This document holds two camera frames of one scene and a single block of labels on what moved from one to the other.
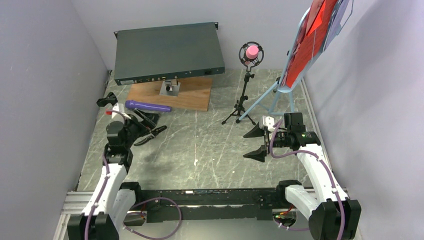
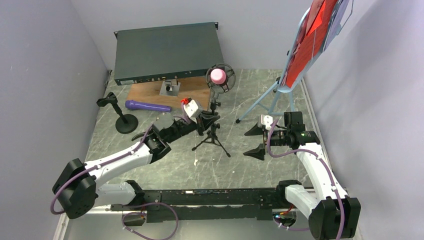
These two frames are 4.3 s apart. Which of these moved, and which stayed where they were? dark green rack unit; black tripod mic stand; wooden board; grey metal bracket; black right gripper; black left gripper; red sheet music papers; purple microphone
Moved: black left gripper; black tripod mic stand
Stayed: grey metal bracket; purple microphone; black right gripper; wooden board; dark green rack unit; red sheet music papers
